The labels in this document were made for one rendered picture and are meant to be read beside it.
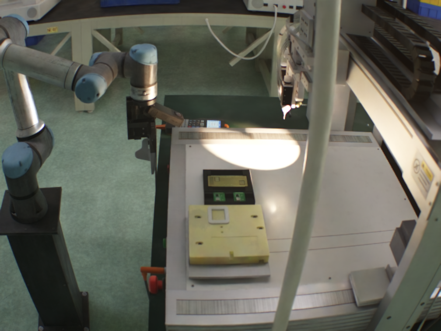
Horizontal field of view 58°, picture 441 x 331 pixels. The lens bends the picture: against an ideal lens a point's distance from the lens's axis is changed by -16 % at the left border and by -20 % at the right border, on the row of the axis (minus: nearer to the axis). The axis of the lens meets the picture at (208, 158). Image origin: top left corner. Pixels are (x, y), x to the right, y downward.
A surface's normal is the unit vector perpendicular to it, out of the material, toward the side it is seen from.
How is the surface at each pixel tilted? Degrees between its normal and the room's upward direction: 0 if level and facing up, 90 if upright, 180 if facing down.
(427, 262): 90
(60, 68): 49
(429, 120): 0
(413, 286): 90
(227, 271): 0
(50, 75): 85
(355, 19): 90
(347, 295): 0
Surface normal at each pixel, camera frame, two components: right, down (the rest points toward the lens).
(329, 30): -0.10, 0.54
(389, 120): -1.00, 0.00
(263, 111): 0.03, -0.84
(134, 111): 0.18, 0.55
